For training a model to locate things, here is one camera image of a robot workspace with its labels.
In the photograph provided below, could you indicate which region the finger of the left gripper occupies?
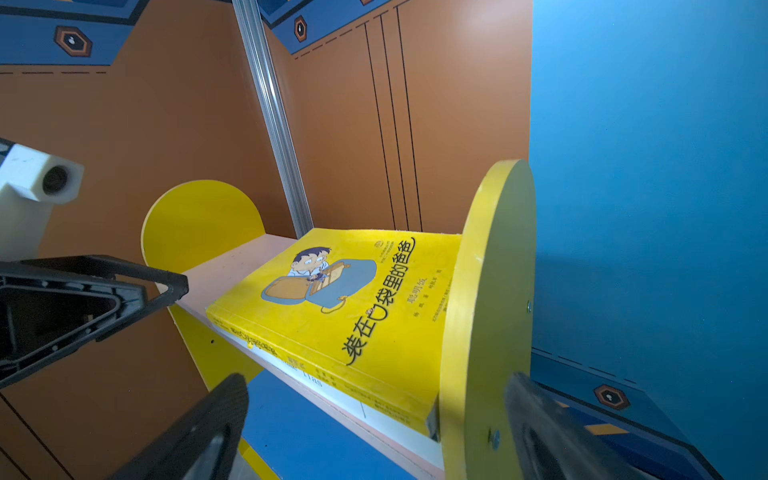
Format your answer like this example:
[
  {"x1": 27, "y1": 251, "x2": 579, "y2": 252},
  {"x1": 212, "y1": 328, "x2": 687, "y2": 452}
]
[{"x1": 1, "y1": 255, "x2": 189, "y2": 388}]

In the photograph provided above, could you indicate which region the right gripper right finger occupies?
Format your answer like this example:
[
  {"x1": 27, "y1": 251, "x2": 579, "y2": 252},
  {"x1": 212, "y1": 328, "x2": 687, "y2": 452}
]
[{"x1": 504, "y1": 373, "x2": 643, "y2": 480}]

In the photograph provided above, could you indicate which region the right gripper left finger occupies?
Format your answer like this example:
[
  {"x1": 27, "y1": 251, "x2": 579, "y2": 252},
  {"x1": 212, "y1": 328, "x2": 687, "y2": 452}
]
[{"x1": 110, "y1": 373, "x2": 249, "y2": 480}]

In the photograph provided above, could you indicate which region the white book with brown bars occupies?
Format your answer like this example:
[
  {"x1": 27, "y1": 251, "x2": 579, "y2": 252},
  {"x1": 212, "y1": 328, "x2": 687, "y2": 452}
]
[{"x1": 231, "y1": 340, "x2": 445, "y2": 479}]

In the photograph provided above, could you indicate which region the yellow cartoon cover book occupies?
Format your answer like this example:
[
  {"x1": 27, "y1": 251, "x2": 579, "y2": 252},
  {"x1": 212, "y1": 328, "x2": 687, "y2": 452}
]
[{"x1": 206, "y1": 228, "x2": 460, "y2": 438}]

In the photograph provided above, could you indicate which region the yellow pink blue bookshelf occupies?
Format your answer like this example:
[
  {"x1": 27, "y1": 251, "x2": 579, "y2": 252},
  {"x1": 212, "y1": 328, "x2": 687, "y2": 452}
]
[{"x1": 141, "y1": 160, "x2": 536, "y2": 479}]

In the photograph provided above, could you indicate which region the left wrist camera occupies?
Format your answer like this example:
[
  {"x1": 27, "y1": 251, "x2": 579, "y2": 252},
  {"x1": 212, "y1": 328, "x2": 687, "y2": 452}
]
[{"x1": 1, "y1": 139, "x2": 85, "y2": 262}]

